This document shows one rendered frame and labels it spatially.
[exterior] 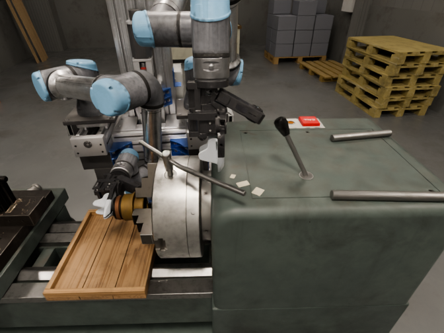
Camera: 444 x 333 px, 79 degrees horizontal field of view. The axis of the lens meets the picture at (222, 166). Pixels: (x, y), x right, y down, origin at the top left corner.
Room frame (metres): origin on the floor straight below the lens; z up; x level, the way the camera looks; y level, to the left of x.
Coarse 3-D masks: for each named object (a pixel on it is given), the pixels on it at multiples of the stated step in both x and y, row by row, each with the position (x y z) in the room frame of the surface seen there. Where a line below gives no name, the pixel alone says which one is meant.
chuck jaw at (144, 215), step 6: (138, 210) 0.60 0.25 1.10; (144, 210) 0.60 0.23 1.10; (150, 210) 0.60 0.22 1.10; (132, 216) 0.58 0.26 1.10; (138, 216) 0.57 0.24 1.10; (144, 216) 0.57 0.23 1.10; (150, 216) 0.57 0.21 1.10; (138, 222) 0.55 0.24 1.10; (144, 222) 0.55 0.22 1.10; (150, 222) 0.55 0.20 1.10; (138, 228) 0.55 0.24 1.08; (144, 228) 0.53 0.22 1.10; (150, 228) 0.53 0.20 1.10; (144, 234) 0.50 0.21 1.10; (150, 234) 0.50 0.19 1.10; (144, 240) 0.50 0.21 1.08; (150, 240) 0.50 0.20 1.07; (156, 240) 0.49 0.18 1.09; (162, 240) 0.49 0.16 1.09; (156, 246) 0.49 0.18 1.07; (162, 246) 0.49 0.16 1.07
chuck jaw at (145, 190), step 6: (150, 168) 0.68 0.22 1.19; (150, 174) 0.67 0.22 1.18; (144, 180) 0.66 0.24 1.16; (150, 180) 0.66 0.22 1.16; (138, 186) 0.67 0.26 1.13; (144, 186) 0.65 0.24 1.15; (150, 186) 0.65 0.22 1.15; (138, 192) 0.64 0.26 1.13; (144, 192) 0.64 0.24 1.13; (150, 192) 0.64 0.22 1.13
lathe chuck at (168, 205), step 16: (160, 160) 0.66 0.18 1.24; (176, 160) 0.66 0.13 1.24; (160, 176) 0.59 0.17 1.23; (176, 176) 0.59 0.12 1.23; (160, 192) 0.55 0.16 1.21; (176, 192) 0.55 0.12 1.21; (160, 208) 0.52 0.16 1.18; (176, 208) 0.52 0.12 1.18; (160, 224) 0.50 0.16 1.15; (176, 224) 0.50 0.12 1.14; (176, 240) 0.48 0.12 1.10; (160, 256) 0.50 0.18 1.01; (176, 256) 0.50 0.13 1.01
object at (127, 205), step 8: (120, 200) 0.63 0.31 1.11; (128, 200) 0.62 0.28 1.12; (136, 200) 0.63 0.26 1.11; (144, 200) 0.66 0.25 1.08; (112, 208) 0.60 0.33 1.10; (120, 208) 0.61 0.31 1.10; (128, 208) 0.60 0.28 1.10; (136, 208) 0.61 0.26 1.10; (144, 208) 0.65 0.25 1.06; (120, 216) 0.60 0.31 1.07; (128, 216) 0.59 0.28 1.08
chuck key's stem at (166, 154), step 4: (164, 152) 0.58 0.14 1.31; (168, 152) 0.58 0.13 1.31; (164, 156) 0.57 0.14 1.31; (168, 156) 0.57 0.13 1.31; (164, 160) 0.57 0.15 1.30; (164, 164) 0.58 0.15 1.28; (168, 164) 0.57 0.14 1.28; (168, 168) 0.58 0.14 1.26; (172, 168) 0.59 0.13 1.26; (168, 172) 0.59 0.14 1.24; (172, 172) 0.60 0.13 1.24
